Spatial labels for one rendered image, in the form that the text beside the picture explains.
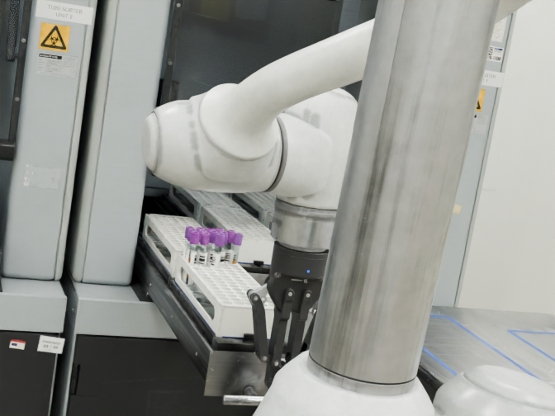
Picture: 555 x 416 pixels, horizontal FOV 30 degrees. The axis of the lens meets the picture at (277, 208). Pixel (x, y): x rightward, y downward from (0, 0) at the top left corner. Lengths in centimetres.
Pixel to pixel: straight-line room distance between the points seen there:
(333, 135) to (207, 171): 18
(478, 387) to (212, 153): 41
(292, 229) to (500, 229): 233
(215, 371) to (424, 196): 72
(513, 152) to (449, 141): 271
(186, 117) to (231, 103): 6
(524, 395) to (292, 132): 45
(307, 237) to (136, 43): 74
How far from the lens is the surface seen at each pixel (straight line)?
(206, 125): 121
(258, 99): 117
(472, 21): 86
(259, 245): 202
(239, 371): 154
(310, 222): 133
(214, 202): 234
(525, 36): 355
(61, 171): 197
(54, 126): 195
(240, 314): 155
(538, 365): 172
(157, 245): 201
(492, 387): 105
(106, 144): 197
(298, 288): 139
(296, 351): 141
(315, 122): 131
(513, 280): 370
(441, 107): 86
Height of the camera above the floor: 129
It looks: 10 degrees down
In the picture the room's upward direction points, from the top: 9 degrees clockwise
